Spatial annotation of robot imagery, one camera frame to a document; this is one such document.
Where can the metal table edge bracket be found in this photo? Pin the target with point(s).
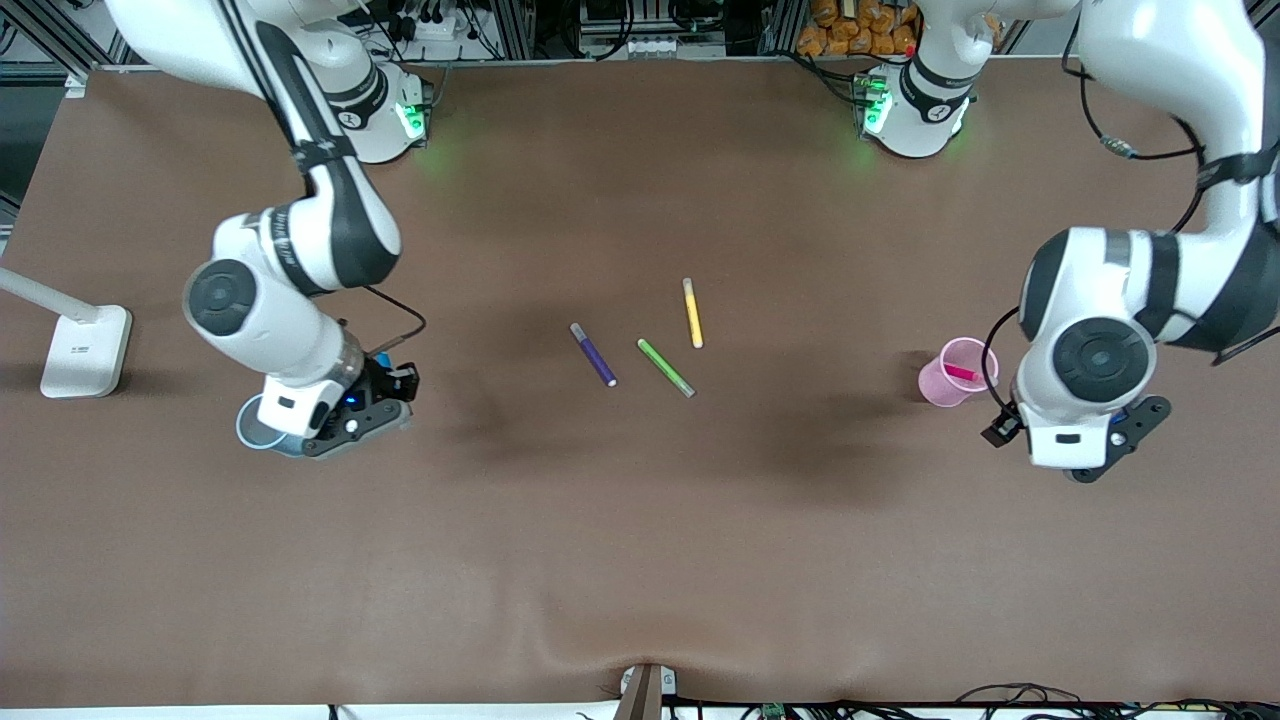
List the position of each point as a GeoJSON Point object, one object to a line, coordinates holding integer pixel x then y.
{"type": "Point", "coordinates": [645, 690]}

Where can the pink marker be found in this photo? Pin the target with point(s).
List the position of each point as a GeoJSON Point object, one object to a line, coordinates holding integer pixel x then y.
{"type": "Point", "coordinates": [962, 373]}

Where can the light blue mesh cup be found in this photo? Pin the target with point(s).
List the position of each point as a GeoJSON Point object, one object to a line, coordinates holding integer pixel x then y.
{"type": "Point", "coordinates": [250, 430]}

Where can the pink mesh cup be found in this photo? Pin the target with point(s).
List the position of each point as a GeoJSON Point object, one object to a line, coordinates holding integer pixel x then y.
{"type": "Point", "coordinates": [940, 385]}

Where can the white power strip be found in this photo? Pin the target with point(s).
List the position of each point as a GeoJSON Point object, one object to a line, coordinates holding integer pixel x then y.
{"type": "Point", "coordinates": [430, 25]}

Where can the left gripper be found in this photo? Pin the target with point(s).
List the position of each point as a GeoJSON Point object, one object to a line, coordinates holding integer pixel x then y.
{"type": "Point", "coordinates": [998, 429]}

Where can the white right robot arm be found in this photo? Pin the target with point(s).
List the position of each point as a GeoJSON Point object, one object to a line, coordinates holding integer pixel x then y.
{"type": "Point", "coordinates": [300, 240]}

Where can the aluminium frame post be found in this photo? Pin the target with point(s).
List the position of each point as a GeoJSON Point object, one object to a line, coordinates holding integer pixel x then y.
{"type": "Point", "coordinates": [50, 45]}

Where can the yellow marker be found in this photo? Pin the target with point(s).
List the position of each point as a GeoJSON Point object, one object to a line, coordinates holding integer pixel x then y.
{"type": "Point", "coordinates": [692, 312]}

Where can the orange snack bags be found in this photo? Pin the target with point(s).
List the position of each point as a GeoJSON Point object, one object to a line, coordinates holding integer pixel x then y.
{"type": "Point", "coordinates": [850, 30]}

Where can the green marker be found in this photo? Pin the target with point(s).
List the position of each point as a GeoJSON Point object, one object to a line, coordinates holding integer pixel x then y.
{"type": "Point", "coordinates": [665, 367]}

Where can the purple marker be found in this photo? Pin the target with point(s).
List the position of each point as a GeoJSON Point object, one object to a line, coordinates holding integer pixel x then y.
{"type": "Point", "coordinates": [594, 355]}

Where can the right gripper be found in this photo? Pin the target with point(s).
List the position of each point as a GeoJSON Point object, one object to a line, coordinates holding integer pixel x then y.
{"type": "Point", "coordinates": [379, 384]}

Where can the small green circuit board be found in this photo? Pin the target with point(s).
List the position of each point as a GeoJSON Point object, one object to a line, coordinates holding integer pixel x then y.
{"type": "Point", "coordinates": [772, 712]}

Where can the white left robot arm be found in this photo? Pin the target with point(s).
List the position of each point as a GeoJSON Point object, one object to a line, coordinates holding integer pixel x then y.
{"type": "Point", "coordinates": [1100, 360]}

